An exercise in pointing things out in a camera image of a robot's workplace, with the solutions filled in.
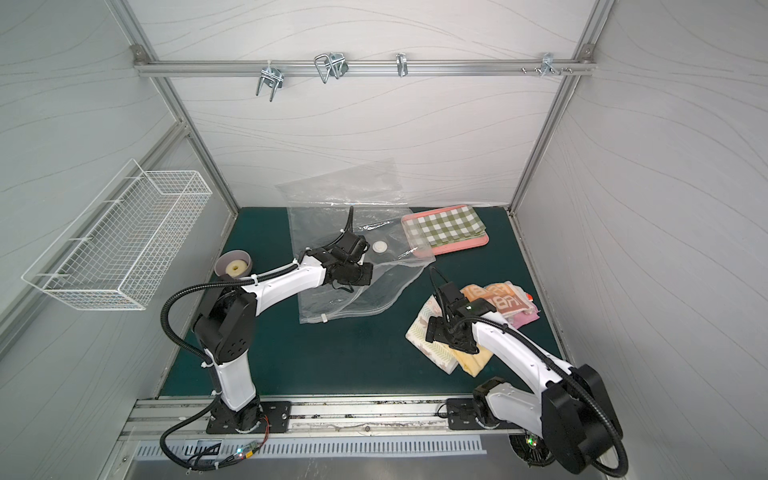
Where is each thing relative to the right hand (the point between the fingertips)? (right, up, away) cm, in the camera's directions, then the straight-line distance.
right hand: (444, 337), depth 84 cm
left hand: (-21, +16, +7) cm, 28 cm away
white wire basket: (-79, +26, -15) cm, 85 cm away
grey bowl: (-69, +23, +15) cm, 74 cm away
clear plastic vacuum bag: (-25, +44, +40) cm, 64 cm away
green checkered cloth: (+2, +32, +31) cm, 44 cm away
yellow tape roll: (-67, +18, +15) cm, 71 cm away
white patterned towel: (-2, -4, -2) cm, 5 cm away
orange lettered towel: (+19, +11, +5) cm, 22 cm away
